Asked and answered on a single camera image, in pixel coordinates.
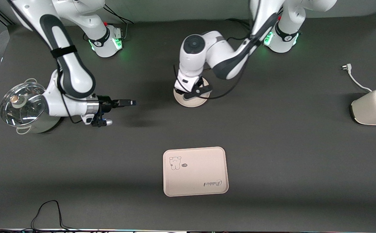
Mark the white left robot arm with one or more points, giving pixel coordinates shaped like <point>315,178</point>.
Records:
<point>220,58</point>

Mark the cream white toaster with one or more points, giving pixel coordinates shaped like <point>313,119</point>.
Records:
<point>372,110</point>

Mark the beige rabbit print tray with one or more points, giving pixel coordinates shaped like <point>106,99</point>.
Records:
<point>196,174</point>

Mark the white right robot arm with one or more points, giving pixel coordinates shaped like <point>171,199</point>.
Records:
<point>74,74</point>

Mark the glass pot lid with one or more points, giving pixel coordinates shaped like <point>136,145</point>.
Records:
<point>23,105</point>

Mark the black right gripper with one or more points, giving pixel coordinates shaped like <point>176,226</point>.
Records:
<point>106,104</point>

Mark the pale green electric pot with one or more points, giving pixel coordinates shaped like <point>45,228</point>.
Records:
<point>45,124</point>

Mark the round beige plate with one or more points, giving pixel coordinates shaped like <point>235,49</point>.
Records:
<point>193,101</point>

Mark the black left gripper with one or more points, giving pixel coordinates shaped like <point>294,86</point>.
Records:
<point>178,91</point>

